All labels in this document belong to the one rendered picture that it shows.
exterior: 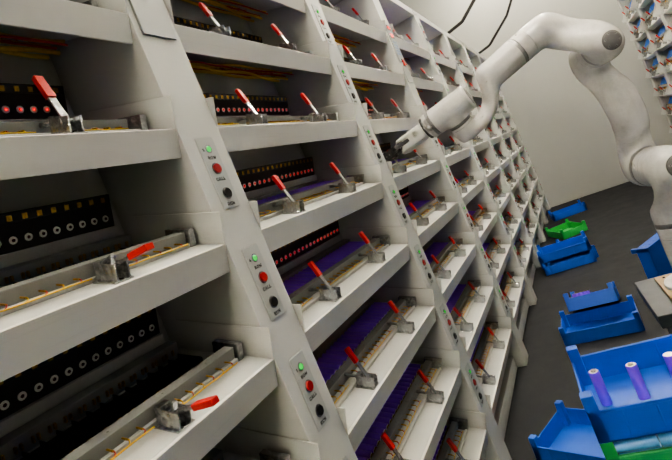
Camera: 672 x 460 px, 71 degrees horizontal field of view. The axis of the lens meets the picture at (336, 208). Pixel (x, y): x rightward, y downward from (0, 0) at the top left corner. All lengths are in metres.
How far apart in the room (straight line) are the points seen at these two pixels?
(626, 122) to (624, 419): 0.95
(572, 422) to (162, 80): 1.53
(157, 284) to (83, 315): 0.10
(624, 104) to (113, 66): 1.34
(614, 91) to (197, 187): 1.25
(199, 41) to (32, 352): 0.60
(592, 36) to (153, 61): 1.18
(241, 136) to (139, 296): 0.38
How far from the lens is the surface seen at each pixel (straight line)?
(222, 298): 0.78
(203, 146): 0.79
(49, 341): 0.57
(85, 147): 0.66
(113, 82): 0.86
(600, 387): 1.01
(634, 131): 1.66
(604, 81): 1.66
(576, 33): 1.59
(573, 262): 3.27
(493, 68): 1.54
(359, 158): 1.37
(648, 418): 0.93
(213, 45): 0.97
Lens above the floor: 0.92
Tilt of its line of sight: level
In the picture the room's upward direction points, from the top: 23 degrees counter-clockwise
